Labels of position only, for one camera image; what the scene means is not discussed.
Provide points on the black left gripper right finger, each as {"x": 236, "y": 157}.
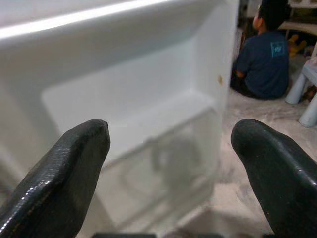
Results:
{"x": 280, "y": 178}

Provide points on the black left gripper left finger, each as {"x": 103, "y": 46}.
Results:
{"x": 57, "y": 178}

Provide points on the clear fridge door bin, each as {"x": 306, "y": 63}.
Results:
{"x": 178, "y": 158}

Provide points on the white fridge door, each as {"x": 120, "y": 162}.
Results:
{"x": 123, "y": 74}

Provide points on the light blue plastic stool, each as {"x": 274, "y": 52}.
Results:
{"x": 309, "y": 72}

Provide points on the child in dark blue shirt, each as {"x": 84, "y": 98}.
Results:
{"x": 265, "y": 67}

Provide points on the yellow plush toy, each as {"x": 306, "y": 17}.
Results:
{"x": 296, "y": 45}

